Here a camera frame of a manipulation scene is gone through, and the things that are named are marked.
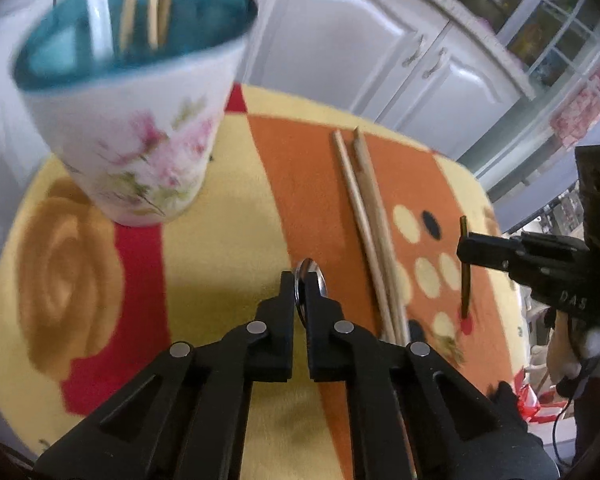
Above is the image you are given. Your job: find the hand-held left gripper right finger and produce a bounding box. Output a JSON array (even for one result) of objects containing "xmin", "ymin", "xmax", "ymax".
[{"xmin": 306, "ymin": 274, "xmax": 561, "ymax": 480}]

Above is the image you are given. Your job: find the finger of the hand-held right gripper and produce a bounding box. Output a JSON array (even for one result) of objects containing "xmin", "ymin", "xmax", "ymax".
[{"xmin": 456, "ymin": 232, "xmax": 528, "ymax": 272}]

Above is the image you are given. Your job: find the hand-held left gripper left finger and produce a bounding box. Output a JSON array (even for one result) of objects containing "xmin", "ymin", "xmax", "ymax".
[{"xmin": 32, "ymin": 271, "xmax": 295, "ymax": 480}]

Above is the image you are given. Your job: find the silver metal spoon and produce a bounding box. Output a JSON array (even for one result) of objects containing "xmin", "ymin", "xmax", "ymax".
[{"xmin": 294, "ymin": 258, "xmax": 328, "ymax": 326}]

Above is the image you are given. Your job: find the wooden chopstick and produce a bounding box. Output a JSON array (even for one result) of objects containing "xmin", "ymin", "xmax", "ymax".
[
  {"xmin": 331, "ymin": 130, "xmax": 398, "ymax": 341},
  {"xmin": 146, "ymin": 0, "xmax": 162, "ymax": 51},
  {"xmin": 159, "ymin": 0, "xmax": 177, "ymax": 48},
  {"xmin": 352, "ymin": 127, "xmax": 411, "ymax": 346},
  {"xmin": 119, "ymin": 0, "xmax": 143, "ymax": 53}
]

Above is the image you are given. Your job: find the floral cup teal inside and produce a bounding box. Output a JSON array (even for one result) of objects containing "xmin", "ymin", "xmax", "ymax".
[{"xmin": 11, "ymin": 0, "xmax": 259, "ymax": 227}]

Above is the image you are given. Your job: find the white ceramic spoon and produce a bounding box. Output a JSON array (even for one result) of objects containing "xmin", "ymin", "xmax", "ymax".
[{"xmin": 80, "ymin": 0, "xmax": 116, "ymax": 58}]

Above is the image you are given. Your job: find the person's right hand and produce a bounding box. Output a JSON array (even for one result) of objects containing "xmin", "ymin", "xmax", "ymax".
[{"xmin": 547, "ymin": 310, "xmax": 588, "ymax": 393}]

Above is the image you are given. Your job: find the orange yellow patterned mat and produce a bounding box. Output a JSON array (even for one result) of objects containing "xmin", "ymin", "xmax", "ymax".
[{"xmin": 0, "ymin": 82, "xmax": 526, "ymax": 480}]

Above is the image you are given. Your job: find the red plastic bag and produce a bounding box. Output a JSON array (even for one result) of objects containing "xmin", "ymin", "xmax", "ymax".
[{"xmin": 515, "ymin": 367, "xmax": 571, "ymax": 423}]

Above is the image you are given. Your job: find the white cabinet door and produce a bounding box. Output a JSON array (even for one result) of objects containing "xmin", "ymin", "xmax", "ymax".
[
  {"xmin": 245, "ymin": 0, "xmax": 451, "ymax": 126},
  {"xmin": 375, "ymin": 25, "xmax": 531, "ymax": 161}
]

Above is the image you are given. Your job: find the pink cloth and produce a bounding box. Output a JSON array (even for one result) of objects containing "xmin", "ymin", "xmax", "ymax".
[{"xmin": 550, "ymin": 52, "xmax": 600, "ymax": 148}]

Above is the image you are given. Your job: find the glass sliding door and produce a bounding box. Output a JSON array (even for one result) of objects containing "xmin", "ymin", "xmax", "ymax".
[{"xmin": 500, "ymin": 0, "xmax": 600, "ymax": 91}]

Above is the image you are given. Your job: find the dark wok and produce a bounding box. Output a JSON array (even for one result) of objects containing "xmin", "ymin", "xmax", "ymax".
[{"xmin": 450, "ymin": 0, "xmax": 508, "ymax": 28}]

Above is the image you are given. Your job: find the black cable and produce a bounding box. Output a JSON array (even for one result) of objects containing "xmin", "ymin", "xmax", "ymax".
[{"xmin": 552, "ymin": 360, "xmax": 588, "ymax": 466}]

